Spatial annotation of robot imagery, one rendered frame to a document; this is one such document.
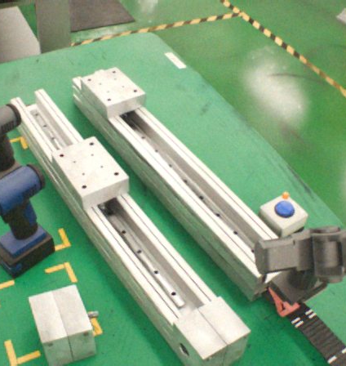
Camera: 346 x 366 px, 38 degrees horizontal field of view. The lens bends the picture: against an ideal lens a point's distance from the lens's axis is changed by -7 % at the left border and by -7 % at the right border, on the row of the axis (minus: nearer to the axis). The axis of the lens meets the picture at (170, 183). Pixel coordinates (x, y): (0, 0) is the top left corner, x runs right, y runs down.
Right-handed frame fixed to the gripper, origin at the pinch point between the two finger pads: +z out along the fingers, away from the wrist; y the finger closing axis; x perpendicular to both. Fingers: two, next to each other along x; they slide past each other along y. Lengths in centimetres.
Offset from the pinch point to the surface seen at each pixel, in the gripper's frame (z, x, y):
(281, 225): -3.4, -15.2, -9.8
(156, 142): -2, -53, -3
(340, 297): 2.7, 3.7, -11.8
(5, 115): -19, -62, 31
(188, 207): -4.8, -29.0, 4.6
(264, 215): -2.5, -20.3, -9.4
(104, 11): 78, -296, -110
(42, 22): 23, -188, -23
